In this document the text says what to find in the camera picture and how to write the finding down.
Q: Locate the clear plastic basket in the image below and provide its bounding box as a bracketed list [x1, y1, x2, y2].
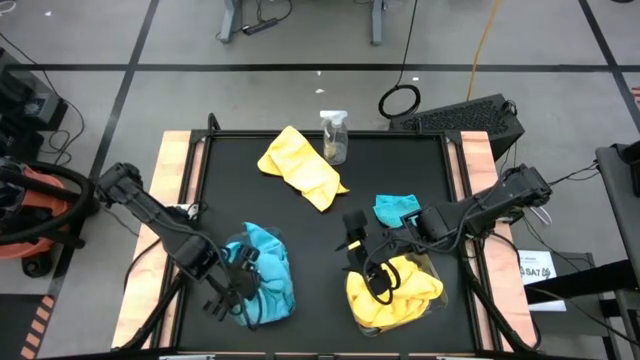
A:
[344, 252, 450, 338]
[222, 222, 297, 329]

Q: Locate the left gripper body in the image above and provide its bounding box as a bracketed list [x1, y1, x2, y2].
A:
[214, 259, 259, 306]

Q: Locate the black furniture frame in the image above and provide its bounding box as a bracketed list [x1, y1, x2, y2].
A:
[523, 252, 640, 360]

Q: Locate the black equipment stack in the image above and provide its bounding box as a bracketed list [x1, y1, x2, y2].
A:
[0, 47, 69, 162]

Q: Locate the clear spray bottle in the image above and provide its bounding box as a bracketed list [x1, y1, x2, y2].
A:
[319, 109, 350, 166]

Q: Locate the orange shop vacuum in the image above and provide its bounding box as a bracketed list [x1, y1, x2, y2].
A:
[0, 155, 100, 279]

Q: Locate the grey side table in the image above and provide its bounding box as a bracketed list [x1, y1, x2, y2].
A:
[594, 141, 640, 281]

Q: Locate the black power strip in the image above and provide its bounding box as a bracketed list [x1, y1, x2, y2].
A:
[241, 17, 280, 37]

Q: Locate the black metal table frame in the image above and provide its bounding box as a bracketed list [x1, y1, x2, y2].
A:
[158, 128, 503, 354]

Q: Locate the black coiled cable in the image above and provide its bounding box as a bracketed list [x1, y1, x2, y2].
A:
[377, 0, 423, 121]

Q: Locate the silver metal bracket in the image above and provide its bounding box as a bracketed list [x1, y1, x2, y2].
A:
[172, 202, 200, 221]

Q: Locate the yellow cable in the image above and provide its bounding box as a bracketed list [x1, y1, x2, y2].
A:
[464, 0, 503, 102]

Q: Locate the grey desk leg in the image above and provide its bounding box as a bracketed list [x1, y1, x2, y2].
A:
[370, 0, 386, 47]
[218, 0, 244, 44]

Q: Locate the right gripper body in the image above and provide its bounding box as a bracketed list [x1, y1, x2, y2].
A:
[372, 223, 419, 258]

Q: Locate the black computer case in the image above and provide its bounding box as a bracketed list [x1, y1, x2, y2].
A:
[388, 93, 527, 162]

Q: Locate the white paper label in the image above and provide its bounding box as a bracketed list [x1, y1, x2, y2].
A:
[517, 249, 568, 313]

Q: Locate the yellow microfiber towel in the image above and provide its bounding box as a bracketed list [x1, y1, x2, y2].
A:
[384, 254, 446, 314]
[345, 269, 416, 332]
[256, 125, 351, 213]

